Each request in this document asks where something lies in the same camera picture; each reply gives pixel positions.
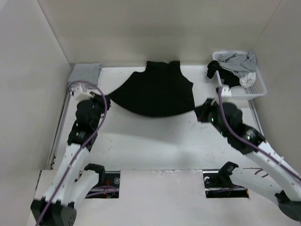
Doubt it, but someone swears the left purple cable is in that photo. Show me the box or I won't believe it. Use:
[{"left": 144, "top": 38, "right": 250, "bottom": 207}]
[{"left": 35, "top": 80, "right": 118, "bottom": 226}]

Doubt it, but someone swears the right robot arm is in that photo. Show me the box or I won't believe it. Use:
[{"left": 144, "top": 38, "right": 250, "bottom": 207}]
[{"left": 194, "top": 98, "right": 301, "bottom": 222}]

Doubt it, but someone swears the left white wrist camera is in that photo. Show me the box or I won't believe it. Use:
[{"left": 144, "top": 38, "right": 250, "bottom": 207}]
[{"left": 68, "top": 82, "right": 93, "bottom": 103}]

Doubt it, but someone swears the black tank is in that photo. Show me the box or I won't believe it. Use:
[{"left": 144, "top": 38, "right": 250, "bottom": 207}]
[
  {"left": 206, "top": 60, "right": 241, "bottom": 88},
  {"left": 108, "top": 61, "right": 202, "bottom": 118}
]

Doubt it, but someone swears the grey tank top in basket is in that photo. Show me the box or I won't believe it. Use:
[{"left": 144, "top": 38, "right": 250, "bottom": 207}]
[{"left": 218, "top": 51, "right": 257, "bottom": 78}]

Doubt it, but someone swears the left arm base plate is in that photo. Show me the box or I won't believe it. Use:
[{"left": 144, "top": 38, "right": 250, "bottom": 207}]
[{"left": 86, "top": 171, "right": 120, "bottom": 199}]

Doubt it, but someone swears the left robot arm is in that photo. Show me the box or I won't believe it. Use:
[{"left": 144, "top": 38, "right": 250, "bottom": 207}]
[{"left": 31, "top": 94, "right": 111, "bottom": 226}]

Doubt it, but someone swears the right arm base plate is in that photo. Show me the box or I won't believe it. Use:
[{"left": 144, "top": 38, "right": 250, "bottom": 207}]
[{"left": 203, "top": 172, "right": 249, "bottom": 198}]

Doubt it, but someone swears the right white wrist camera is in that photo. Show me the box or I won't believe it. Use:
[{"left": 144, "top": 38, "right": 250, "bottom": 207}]
[{"left": 216, "top": 86, "right": 232, "bottom": 97}]

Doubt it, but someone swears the white tank top in basket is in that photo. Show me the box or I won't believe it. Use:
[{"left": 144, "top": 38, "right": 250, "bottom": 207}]
[{"left": 239, "top": 72, "right": 256, "bottom": 88}]

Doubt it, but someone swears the folded grey tank top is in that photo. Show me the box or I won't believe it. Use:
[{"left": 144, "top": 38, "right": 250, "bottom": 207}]
[{"left": 68, "top": 63, "right": 102, "bottom": 85}]

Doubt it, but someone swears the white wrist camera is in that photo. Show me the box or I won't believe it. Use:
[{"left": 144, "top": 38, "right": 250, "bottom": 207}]
[
  {"left": 68, "top": 82, "right": 93, "bottom": 103},
  {"left": 216, "top": 86, "right": 232, "bottom": 97}
]

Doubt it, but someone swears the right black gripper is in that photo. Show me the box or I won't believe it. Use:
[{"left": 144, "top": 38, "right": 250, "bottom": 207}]
[{"left": 193, "top": 97, "right": 230, "bottom": 137}]

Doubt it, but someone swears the right metal table rail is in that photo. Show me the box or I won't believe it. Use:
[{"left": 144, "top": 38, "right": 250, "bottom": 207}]
[{"left": 248, "top": 100, "right": 264, "bottom": 134}]

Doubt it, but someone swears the white plastic basket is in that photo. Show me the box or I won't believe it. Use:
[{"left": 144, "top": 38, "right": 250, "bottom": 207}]
[{"left": 212, "top": 51, "right": 267, "bottom": 101}]

